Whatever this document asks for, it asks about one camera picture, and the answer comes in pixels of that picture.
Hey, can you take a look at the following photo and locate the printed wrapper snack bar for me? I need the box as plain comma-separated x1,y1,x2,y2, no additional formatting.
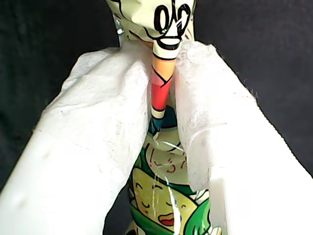
107,0,228,235

